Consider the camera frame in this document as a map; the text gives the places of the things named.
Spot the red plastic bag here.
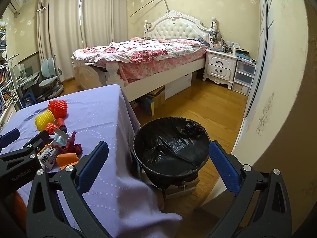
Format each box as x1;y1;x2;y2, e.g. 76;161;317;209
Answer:
45;123;58;135

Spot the blue stool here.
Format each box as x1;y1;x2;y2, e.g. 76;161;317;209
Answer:
21;93;35;108

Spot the red foam fruit net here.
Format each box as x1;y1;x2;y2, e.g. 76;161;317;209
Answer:
48;100;68;119

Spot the red bottle with black cap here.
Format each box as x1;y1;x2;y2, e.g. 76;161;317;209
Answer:
56;118;68;133

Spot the yellow foam fruit net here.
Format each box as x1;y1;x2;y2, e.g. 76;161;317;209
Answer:
35;110;53;131

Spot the white storage box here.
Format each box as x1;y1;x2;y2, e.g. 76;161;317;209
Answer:
165;72;193;100

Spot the white air conditioner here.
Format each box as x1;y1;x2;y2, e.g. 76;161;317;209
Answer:
9;0;24;12

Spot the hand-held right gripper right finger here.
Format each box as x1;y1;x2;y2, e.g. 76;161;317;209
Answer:
209;141;293;238

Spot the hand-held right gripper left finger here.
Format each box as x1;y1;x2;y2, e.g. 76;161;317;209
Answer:
26;141;111;238

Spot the light green desk chair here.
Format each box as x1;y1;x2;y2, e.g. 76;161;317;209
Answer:
38;58;64;98

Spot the clear plastic drawer unit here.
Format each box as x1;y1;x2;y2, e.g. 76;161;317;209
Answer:
231;59;257;96

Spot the white printed packet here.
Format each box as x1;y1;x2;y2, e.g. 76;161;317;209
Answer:
38;147;61;171

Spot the pink floral quilt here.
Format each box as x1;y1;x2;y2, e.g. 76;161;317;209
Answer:
72;37;207;83

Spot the grey study desk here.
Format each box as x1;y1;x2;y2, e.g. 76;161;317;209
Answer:
9;64;41;105

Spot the thin metal pole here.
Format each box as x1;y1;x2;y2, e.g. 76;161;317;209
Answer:
130;0;171;18

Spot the black bag lined trash bin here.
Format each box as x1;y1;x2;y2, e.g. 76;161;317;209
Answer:
133;116;210;190

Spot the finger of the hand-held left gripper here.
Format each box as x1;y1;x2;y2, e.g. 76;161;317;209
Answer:
0;128;21;150
0;131;51;164

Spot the brown cardboard box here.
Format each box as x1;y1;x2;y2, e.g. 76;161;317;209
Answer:
141;85;166;116

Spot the flat cardboard box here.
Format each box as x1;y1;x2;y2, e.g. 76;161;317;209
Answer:
163;176;200;200

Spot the orange cloth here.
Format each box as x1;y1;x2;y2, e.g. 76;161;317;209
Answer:
13;191;28;230

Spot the purple dotted tablecloth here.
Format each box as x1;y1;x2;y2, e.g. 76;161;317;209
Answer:
0;84;184;238

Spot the dark red crumpled wrapper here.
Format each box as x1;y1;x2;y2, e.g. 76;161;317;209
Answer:
61;131;83;154

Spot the white bookshelf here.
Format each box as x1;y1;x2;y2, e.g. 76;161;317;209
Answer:
0;21;18;119

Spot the orange paper piece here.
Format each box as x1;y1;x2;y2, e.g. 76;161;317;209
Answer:
56;152;80;170

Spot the silver foil wrapper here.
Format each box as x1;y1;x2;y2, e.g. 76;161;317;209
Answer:
53;128;69;147

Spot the white nightstand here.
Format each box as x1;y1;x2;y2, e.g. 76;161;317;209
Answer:
203;49;239;90

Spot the beige curtain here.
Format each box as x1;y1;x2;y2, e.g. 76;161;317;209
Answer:
37;0;135;82

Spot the bed with floral bedding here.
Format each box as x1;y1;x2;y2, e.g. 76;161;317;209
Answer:
72;10;213;102

